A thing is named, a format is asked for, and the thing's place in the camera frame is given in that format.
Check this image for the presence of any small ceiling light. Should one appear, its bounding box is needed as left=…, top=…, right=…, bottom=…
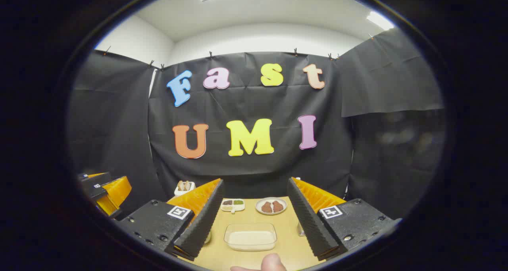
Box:
left=366, top=11, right=394, bottom=31

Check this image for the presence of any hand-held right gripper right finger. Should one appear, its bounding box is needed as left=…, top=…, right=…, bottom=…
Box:
left=287, top=177, right=401, bottom=261

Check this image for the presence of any white round plate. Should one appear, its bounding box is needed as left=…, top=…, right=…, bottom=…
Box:
left=255, top=197, right=287, bottom=216

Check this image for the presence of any white toaster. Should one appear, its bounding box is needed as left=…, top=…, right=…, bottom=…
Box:
left=174, top=181, right=196, bottom=197

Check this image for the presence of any glass container of rice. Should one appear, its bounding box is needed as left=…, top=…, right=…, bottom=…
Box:
left=223, top=223, right=277, bottom=252

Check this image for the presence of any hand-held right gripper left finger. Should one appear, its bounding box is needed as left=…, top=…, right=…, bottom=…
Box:
left=119, top=179, right=225, bottom=261

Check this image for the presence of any white divided dish with beans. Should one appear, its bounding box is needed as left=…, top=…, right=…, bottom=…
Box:
left=221, top=199, right=246, bottom=214

